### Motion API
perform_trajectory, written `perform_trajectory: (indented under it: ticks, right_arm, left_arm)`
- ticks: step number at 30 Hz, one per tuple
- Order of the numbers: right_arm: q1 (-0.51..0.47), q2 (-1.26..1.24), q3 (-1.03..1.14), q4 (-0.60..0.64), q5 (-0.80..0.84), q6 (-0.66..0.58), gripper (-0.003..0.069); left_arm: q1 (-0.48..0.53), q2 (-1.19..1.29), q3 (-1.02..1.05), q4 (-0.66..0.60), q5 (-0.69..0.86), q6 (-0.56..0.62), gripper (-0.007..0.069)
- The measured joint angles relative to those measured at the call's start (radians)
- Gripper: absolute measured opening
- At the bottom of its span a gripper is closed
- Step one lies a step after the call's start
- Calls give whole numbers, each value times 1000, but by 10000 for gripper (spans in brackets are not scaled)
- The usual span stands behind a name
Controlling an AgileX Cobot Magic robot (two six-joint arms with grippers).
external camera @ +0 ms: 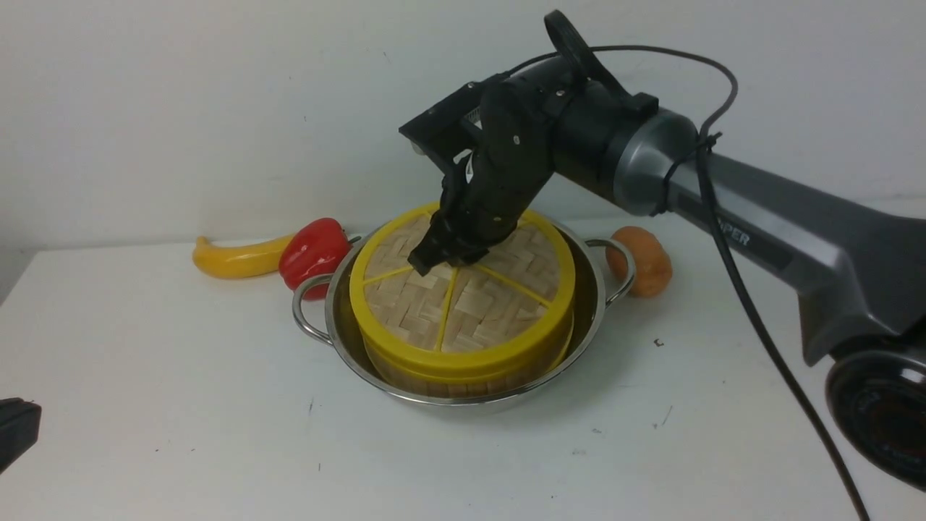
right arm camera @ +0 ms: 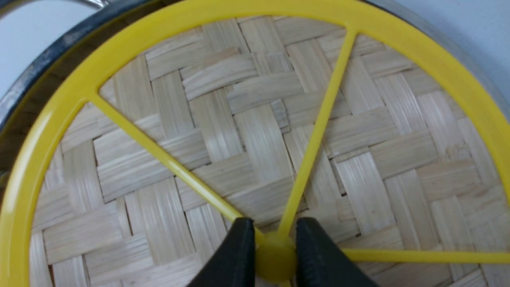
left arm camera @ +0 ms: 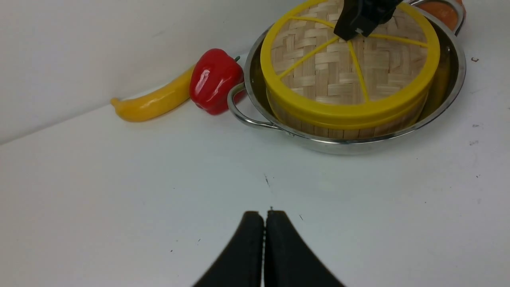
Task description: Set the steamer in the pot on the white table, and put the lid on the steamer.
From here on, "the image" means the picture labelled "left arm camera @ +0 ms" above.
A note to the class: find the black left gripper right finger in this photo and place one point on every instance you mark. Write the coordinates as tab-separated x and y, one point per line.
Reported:
288	261

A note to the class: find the red toy bell pepper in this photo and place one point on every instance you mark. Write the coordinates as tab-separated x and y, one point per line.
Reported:
213	77

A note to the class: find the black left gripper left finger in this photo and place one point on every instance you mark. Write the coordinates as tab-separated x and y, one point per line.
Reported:
240	263

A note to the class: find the brown toy potato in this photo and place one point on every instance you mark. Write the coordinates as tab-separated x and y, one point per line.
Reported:
451	12

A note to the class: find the yellow-rimmed bamboo steamer basket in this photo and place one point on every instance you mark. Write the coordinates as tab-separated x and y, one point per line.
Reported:
350	122

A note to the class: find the stainless steel two-handled pot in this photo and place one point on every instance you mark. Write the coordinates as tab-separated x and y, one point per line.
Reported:
452	72

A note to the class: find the yellow-rimmed woven bamboo lid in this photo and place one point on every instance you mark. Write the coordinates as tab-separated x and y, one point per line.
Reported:
302	58

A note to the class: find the yellow toy banana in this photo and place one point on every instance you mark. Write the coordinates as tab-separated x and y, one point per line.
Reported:
156	103

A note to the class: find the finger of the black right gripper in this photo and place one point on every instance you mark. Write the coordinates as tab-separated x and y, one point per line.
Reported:
362	17

